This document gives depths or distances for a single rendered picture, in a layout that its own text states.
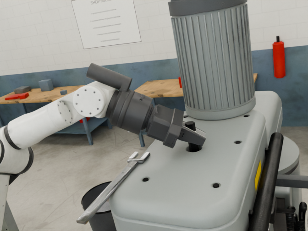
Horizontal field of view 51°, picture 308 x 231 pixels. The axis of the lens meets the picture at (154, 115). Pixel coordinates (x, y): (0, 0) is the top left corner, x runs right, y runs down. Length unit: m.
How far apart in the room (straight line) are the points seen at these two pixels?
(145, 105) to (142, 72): 4.94
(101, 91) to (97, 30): 5.21
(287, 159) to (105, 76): 0.84
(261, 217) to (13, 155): 0.54
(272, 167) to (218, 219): 0.29
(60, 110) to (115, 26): 4.98
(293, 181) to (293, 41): 3.94
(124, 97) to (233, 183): 0.28
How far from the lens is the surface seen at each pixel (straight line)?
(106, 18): 5.75
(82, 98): 0.68
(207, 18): 0.81
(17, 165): 0.82
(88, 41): 6.04
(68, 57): 6.40
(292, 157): 1.35
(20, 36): 7.08
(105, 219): 2.93
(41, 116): 0.75
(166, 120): 0.69
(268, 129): 1.17
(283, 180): 1.09
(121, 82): 0.71
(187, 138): 0.72
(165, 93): 4.65
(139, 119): 0.69
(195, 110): 0.90
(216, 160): 0.69
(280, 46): 4.80
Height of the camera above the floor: 2.23
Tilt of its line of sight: 20 degrees down
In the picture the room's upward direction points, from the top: 11 degrees counter-clockwise
